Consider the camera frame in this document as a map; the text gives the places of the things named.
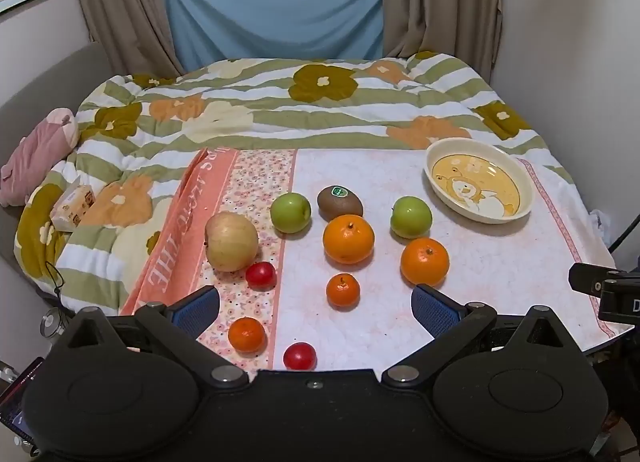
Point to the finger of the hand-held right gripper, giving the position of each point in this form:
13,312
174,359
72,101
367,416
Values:
585,278

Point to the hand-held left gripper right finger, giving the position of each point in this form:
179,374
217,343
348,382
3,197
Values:
435,314

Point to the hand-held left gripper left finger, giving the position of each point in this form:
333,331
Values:
197,311

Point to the large orange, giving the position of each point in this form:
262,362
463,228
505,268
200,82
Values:
425,262
348,240

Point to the small mandarin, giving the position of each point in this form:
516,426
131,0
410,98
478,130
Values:
343,291
246,335

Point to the red cherry tomato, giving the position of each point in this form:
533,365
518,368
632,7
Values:
261,276
299,356

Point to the pale yellow-red apple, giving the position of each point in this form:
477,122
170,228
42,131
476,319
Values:
231,242

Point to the cream cartoon print bowl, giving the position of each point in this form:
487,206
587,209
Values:
477,182

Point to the pink patterned cloth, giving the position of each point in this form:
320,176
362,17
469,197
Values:
500,262

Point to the green apple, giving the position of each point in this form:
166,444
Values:
410,217
290,213

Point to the clear round holder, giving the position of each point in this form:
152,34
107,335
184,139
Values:
52,324

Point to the brown kiwi with sticker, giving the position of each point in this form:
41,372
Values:
340,202

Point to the tissue packet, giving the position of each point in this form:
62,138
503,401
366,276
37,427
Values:
73,207

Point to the smartphone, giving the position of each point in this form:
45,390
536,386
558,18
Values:
17,402

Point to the pink plush toy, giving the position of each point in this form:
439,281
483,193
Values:
37,152

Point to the striped floral blanket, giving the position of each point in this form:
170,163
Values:
310,112

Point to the grey upholstered sofa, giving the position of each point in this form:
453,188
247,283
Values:
45,87

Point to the blue fabric sheet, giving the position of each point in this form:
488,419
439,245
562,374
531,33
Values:
272,17

